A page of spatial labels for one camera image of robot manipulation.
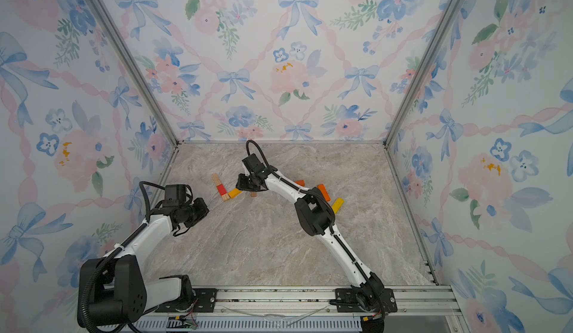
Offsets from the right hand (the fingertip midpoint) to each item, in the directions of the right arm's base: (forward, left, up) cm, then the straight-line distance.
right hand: (239, 185), depth 101 cm
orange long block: (+1, -38, -3) cm, 38 cm away
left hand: (-14, +9, +4) cm, 17 cm away
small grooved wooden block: (-6, +5, 0) cm, 8 cm away
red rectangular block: (-2, +8, -1) cm, 8 cm away
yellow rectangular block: (-3, +2, -2) cm, 4 cm away
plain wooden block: (-5, -7, -1) cm, 8 cm away
